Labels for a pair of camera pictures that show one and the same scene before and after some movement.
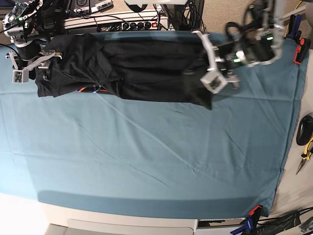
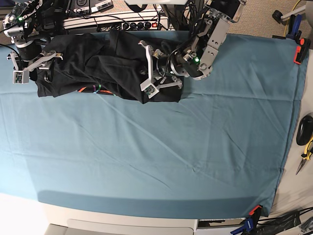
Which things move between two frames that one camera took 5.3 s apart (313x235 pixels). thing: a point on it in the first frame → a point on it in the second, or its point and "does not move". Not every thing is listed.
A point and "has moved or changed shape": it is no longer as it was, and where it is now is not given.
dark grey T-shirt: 158,67 has moved or changed shape
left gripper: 28,58 does not move
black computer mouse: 305,130 does not move
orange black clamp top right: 303,46 does not move
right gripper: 228,64 → 160,71
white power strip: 139,26 does not move
